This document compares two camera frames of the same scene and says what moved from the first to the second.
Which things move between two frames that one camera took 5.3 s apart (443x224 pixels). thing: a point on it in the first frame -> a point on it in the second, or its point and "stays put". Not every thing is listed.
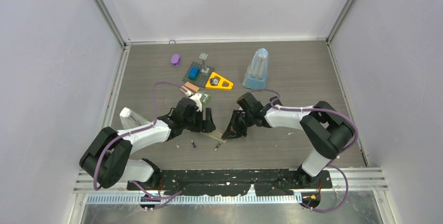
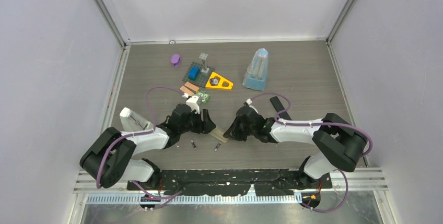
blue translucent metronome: [255, 77] stays put
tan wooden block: [191, 86] stays put
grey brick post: [203, 57] stays put
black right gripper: [233, 130] -> [233, 133]
